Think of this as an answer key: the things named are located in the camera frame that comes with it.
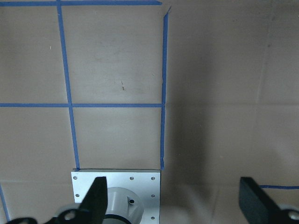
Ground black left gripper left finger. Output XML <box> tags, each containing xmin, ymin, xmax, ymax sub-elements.
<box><xmin>53</xmin><ymin>176</ymin><xmax>108</xmax><ymax>224</ymax></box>

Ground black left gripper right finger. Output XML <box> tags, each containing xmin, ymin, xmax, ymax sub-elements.
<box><xmin>239</xmin><ymin>177</ymin><xmax>290</xmax><ymax>224</ymax></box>

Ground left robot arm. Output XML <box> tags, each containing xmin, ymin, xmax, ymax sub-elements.
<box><xmin>49</xmin><ymin>177</ymin><xmax>299</xmax><ymax>224</ymax></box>

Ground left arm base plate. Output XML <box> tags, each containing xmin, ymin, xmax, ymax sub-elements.
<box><xmin>71</xmin><ymin>169</ymin><xmax>161</xmax><ymax>224</ymax></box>

